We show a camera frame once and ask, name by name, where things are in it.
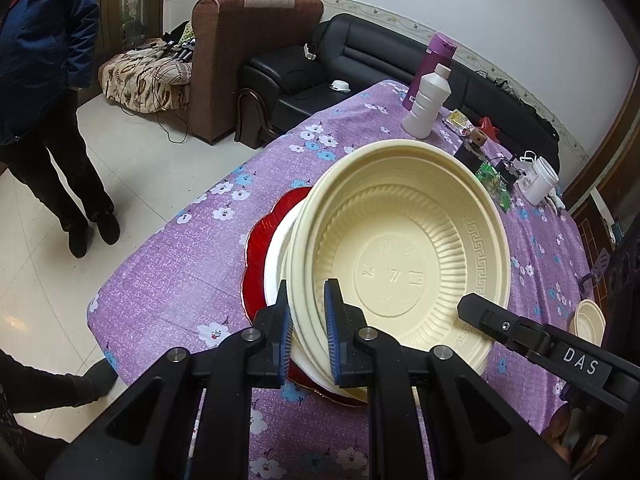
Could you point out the black device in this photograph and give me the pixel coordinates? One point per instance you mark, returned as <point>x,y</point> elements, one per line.
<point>467,157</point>

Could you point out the purple floral tablecloth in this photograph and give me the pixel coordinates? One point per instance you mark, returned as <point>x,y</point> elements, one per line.
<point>200,270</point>

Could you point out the person's leg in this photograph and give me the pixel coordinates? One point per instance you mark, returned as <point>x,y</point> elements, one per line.
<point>50,385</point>

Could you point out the brown tape roll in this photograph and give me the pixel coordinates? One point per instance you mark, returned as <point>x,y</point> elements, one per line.
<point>479,139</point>

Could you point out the patterned blanket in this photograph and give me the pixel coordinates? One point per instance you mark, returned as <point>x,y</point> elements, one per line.
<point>140,80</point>

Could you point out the yellow packet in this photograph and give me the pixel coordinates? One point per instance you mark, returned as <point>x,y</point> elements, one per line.
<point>457,120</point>

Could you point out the wooden door frame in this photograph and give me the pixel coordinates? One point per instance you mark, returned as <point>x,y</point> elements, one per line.
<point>615,150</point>

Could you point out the white foam bowl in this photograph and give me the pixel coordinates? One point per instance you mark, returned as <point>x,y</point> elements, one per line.
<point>287,270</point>

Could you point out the brown armchair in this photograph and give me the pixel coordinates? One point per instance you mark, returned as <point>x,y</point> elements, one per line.
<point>225,60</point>

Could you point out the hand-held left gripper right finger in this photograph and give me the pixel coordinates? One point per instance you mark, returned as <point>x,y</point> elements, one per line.
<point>332,340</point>

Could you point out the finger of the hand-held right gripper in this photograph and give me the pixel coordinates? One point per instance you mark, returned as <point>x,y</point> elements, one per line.
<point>530,337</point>

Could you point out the person's right hand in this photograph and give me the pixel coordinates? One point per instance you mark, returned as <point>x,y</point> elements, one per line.
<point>560,435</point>

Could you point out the red bag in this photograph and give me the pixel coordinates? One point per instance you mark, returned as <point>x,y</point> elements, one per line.
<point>489,125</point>

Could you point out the small cream plastic bowl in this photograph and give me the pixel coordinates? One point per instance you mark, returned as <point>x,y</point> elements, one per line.
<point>587,322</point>

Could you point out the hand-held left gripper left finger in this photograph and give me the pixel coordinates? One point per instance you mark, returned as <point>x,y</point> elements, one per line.
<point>286,340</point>

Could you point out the white plate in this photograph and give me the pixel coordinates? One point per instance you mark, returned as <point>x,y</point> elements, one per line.
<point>276,265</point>

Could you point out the purple thermos bottle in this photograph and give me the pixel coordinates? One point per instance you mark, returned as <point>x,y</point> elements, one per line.
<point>430,65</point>

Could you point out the white face mask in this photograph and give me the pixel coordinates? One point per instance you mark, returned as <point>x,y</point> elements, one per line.
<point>340,86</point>

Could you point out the white plastic bottle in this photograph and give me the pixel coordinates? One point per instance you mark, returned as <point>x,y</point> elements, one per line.
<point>425,105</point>

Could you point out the red glass plate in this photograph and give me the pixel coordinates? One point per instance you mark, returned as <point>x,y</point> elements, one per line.
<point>260,245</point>

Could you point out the large cream plastic bowl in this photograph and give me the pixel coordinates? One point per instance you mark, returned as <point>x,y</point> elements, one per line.
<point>400,240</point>

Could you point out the green packets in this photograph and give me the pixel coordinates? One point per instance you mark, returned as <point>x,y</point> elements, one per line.
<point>487,175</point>

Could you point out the black leather sofa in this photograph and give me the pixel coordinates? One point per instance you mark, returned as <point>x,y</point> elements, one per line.
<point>365,50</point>

